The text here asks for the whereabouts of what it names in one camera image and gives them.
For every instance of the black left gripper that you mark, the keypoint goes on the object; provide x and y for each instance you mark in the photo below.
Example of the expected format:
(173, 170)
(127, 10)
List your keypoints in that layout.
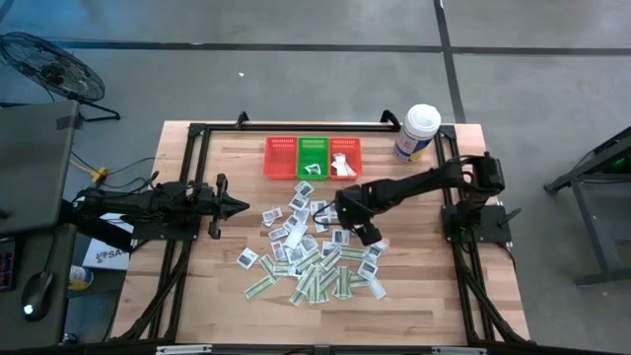
(209, 204)

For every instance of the red printed square pad packet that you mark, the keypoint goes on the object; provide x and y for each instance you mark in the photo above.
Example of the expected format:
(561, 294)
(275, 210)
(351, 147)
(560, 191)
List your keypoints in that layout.
(278, 250)

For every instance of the white square pad packet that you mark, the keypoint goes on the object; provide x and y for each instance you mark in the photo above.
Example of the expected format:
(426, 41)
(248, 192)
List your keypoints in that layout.
(340, 236)
(295, 255)
(367, 269)
(301, 215)
(278, 233)
(313, 169)
(304, 188)
(375, 250)
(308, 243)
(247, 258)
(320, 207)
(291, 223)
(321, 227)
(339, 159)
(299, 201)
(272, 215)

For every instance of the dark grey desk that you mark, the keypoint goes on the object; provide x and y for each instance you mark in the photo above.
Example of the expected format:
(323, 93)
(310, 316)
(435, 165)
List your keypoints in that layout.
(49, 246)

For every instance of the white wipes canister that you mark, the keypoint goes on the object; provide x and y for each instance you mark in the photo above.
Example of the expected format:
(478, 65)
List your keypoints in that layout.
(421, 123)

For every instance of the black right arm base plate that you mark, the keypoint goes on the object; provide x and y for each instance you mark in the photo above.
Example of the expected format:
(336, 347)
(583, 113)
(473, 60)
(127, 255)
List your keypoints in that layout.
(493, 224)

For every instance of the grey desk panel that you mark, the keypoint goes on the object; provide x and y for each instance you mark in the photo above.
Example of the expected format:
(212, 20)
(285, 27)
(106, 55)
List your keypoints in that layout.
(34, 163)

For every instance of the black computer mouse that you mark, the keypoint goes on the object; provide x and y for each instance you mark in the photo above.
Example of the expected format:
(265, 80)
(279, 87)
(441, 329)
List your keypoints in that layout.
(37, 296)

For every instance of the black metal cart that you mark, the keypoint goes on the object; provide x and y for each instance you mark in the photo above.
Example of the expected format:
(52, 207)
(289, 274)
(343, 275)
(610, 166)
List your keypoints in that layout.
(581, 167)

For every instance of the black aluminium rig frame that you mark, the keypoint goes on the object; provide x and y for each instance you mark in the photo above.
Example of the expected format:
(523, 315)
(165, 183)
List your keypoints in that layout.
(256, 128)

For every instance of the orange plastic basket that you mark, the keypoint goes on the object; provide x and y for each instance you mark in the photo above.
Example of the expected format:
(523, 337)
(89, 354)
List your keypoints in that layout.
(281, 163)
(355, 148)

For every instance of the black keyboard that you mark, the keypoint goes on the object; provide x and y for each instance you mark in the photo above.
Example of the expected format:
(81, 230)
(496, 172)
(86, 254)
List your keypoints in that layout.
(6, 263)

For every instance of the green plastic basket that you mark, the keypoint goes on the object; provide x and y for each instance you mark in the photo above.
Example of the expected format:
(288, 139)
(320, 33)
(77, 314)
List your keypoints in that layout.
(313, 148)

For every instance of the yellow blue can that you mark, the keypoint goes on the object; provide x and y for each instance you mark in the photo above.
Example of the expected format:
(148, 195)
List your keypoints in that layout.
(81, 277)

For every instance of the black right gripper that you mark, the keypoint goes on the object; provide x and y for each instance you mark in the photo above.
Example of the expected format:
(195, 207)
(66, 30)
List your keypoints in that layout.
(357, 209)

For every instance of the white printed box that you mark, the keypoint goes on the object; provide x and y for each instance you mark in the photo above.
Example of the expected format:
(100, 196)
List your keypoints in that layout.
(106, 256)

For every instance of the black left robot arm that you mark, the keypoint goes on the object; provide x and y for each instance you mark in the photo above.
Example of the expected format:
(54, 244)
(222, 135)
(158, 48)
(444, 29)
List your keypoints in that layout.
(148, 202)

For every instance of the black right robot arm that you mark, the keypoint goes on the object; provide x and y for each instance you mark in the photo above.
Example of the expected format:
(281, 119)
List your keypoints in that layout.
(419, 182)

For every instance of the black floor fan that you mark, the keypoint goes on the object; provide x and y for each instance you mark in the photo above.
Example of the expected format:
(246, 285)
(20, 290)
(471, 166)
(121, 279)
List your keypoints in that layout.
(51, 69)

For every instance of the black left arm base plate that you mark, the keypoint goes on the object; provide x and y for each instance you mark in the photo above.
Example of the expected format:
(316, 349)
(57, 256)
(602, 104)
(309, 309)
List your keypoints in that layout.
(162, 232)

